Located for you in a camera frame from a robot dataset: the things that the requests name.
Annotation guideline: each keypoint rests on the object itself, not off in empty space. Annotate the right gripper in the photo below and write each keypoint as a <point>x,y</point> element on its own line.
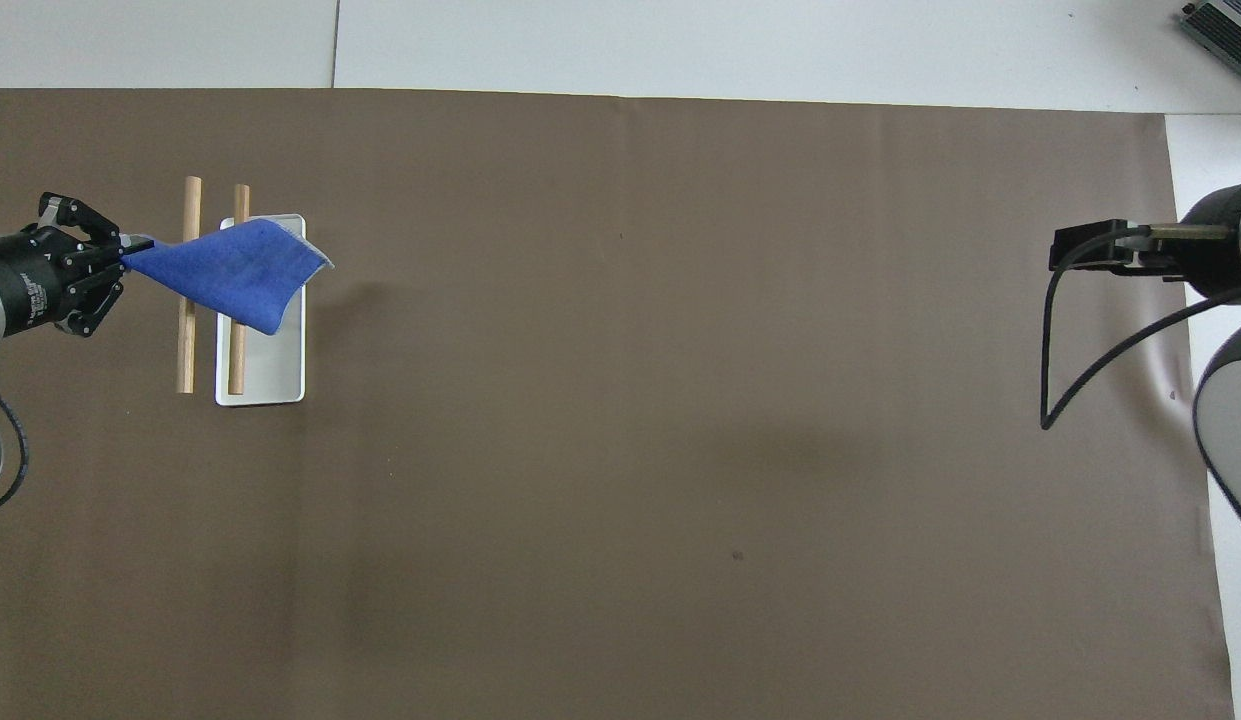
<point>1212,262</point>

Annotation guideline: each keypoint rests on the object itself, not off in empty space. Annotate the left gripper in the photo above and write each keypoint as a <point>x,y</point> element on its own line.
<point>30,280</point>

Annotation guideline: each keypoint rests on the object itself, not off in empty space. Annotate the blue towel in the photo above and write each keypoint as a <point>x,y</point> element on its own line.
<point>235,272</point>

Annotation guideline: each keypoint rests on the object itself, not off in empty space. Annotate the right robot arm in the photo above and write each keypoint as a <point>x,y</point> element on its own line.
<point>1230,400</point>

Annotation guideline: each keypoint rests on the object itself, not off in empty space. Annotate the wooden rod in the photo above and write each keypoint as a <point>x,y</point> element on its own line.
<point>237,360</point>
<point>188,340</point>

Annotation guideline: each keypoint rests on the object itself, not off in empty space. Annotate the white rack base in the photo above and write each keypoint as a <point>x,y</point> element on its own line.
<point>280,365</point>

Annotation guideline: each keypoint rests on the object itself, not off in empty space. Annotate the grey metal box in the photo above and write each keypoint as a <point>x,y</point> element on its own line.
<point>1225,25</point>

